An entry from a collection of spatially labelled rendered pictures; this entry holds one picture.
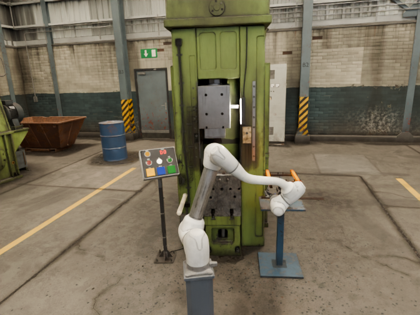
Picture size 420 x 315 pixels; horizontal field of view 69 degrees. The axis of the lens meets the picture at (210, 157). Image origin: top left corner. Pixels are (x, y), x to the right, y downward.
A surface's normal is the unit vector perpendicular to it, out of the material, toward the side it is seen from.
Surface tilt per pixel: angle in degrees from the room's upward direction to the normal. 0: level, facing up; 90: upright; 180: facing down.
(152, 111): 90
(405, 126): 90
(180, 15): 90
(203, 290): 90
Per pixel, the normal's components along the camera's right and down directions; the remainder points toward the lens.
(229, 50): -0.06, 0.26
